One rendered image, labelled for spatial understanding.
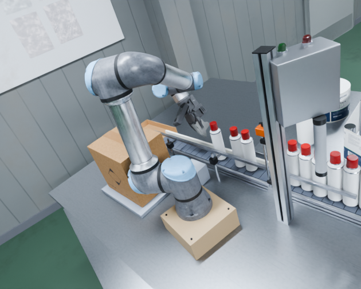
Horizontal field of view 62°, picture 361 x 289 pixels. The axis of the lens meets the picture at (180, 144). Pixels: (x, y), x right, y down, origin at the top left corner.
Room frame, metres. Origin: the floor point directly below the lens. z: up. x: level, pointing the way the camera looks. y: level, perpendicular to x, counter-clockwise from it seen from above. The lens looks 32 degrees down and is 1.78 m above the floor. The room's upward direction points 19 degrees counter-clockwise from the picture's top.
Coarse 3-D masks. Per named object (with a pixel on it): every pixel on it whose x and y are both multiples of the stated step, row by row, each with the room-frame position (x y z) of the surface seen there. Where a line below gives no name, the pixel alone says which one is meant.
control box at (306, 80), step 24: (288, 48) 0.77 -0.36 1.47; (312, 48) 0.72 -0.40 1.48; (336, 48) 0.69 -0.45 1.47; (288, 72) 0.69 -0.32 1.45; (312, 72) 0.69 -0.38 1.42; (336, 72) 0.69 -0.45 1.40; (288, 96) 0.69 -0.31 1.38; (312, 96) 0.69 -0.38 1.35; (336, 96) 0.69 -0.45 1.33; (288, 120) 0.69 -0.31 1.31
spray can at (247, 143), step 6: (246, 132) 1.03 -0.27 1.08; (246, 138) 1.03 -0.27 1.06; (252, 138) 1.04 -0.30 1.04; (246, 144) 1.02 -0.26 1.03; (252, 144) 1.02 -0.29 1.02; (246, 150) 1.02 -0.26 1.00; (252, 150) 1.02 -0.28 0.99; (246, 156) 1.02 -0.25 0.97; (252, 156) 1.02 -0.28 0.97; (246, 168) 1.04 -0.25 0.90; (252, 168) 1.02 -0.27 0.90
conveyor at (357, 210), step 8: (176, 144) 1.44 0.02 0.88; (184, 144) 1.42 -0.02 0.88; (192, 152) 1.32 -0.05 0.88; (200, 152) 1.30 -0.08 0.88; (208, 152) 1.27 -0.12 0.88; (208, 160) 1.21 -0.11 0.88; (224, 160) 1.17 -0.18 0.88; (232, 160) 1.15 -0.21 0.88; (232, 168) 1.09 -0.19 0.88; (240, 168) 1.07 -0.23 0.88; (256, 176) 0.98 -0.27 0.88; (264, 176) 0.97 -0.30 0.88; (296, 192) 0.83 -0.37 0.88; (304, 192) 0.81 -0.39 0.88; (312, 192) 0.80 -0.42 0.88; (320, 200) 0.75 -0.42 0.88; (328, 200) 0.74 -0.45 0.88; (344, 208) 0.68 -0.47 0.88; (352, 208) 0.67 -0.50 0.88
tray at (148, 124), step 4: (148, 120) 1.88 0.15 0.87; (144, 124) 1.87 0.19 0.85; (148, 124) 1.88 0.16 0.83; (152, 124) 1.85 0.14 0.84; (156, 124) 1.81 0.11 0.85; (160, 124) 1.77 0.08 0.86; (164, 124) 1.73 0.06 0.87; (148, 128) 1.82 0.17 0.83; (152, 128) 1.80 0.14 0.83; (156, 128) 1.79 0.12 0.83; (160, 128) 1.77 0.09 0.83; (164, 128) 1.75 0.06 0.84; (168, 128) 1.71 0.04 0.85; (172, 128) 1.67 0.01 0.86; (164, 132) 1.70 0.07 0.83; (176, 132) 1.65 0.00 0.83; (164, 136) 1.65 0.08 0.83
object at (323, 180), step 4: (312, 160) 0.79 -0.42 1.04; (312, 164) 0.78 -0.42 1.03; (312, 168) 0.78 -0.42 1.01; (312, 172) 0.79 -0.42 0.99; (312, 176) 0.79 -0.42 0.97; (316, 176) 0.77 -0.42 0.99; (316, 180) 0.77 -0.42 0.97; (320, 180) 0.76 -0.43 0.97; (324, 180) 0.76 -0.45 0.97; (316, 188) 0.77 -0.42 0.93; (320, 188) 0.76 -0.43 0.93; (316, 192) 0.77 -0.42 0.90; (320, 192) 0.76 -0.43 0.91; (324, 192) 0.76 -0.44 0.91; (316, 196) 0.77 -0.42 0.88; (320, 196) 0.76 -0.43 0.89; (324, 196) 0.76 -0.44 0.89
